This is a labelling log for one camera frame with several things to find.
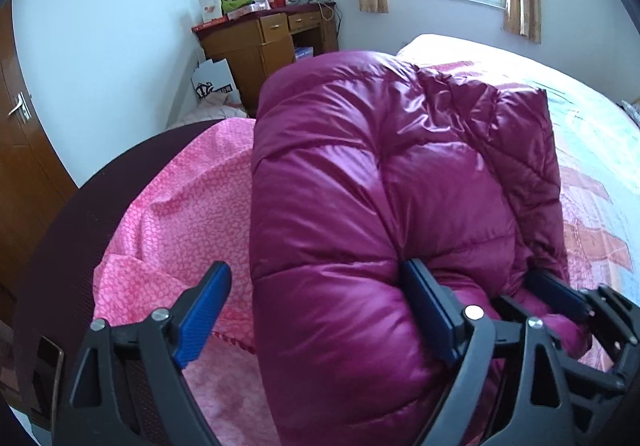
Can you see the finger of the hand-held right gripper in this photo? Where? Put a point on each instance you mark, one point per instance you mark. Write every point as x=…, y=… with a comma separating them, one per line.
x=557, y=288
x=600, y=378

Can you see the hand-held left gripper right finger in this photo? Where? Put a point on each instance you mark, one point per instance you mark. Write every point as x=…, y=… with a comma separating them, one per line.
x=430, y=311

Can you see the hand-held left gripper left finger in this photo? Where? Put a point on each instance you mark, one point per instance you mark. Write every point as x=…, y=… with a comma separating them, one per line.
x=200, y=316

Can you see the magenta down jacket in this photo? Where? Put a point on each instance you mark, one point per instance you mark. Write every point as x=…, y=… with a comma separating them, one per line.
x=350, y=201

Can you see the pink patterned quilt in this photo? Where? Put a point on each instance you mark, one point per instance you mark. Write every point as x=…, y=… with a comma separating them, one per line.
x=175, y=201

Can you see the dark bed footboard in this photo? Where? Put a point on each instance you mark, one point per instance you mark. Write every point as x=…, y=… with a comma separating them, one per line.
x=75, y=226

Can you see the smartphone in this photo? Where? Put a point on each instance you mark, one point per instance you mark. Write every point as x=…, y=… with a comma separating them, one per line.
x=50, y=376

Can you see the grey blanket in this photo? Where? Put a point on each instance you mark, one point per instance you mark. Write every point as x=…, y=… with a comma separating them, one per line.
x=632, y=111

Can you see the pale pink cloth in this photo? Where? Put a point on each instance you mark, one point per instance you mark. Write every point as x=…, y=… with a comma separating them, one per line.
x=210, y=111

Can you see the wooden door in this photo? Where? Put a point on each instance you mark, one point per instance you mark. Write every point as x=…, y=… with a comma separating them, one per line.
x=25, y=175

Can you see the white paper bag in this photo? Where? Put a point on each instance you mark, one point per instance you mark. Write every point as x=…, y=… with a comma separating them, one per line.
x=215, y=80

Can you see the wooden desk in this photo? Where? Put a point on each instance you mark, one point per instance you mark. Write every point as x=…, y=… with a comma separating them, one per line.
x=255, y=50

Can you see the blue box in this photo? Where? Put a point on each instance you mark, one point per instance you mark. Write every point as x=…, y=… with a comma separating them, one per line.
x=303, y=53

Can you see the pink flat box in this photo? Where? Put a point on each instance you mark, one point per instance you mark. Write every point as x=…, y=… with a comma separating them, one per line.
x=247, y=11

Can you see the white box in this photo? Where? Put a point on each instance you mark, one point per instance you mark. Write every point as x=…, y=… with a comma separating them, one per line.
x=209, y=4

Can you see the green cloth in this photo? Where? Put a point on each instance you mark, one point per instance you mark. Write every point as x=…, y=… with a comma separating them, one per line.
x=237, y=4

